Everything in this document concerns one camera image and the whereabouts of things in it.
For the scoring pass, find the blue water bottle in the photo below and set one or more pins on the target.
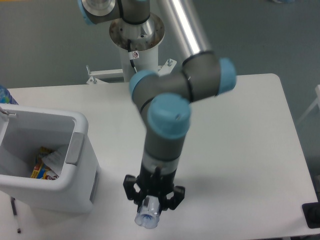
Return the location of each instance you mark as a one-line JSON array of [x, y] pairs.
[[6, 97]]

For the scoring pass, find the colourful snack package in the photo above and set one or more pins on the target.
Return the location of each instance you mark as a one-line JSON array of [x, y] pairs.
[[41, 170]]

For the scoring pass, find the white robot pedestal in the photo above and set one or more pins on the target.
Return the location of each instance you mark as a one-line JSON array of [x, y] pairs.
[[138, 44]]

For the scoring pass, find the black device at table edge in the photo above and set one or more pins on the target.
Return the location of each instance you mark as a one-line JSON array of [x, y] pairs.
[[311, 213]]

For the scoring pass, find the white pedestal foot bracket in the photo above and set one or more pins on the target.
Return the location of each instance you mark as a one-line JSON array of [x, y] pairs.
[[104, 76]]

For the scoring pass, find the white frame at right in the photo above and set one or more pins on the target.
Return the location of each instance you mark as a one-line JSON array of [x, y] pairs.
[[315, 103]]

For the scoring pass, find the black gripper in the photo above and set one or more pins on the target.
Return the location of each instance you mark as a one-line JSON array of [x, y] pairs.
[[154, 184]]

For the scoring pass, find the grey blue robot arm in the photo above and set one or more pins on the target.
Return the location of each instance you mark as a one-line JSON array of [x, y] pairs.
[[163, 101]]

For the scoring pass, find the crushed clear plastic bottle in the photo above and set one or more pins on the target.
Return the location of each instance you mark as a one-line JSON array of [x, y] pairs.
[[148, 214]]

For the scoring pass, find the white trash can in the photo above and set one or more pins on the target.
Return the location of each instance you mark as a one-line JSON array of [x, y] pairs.
[[23, 130]]

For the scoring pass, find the clear plastic wrapper bag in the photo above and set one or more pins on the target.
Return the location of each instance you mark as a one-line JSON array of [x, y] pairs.
[[56, 159]]

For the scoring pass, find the black pen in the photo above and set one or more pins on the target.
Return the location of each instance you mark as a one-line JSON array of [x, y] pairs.
[[15, 214]]

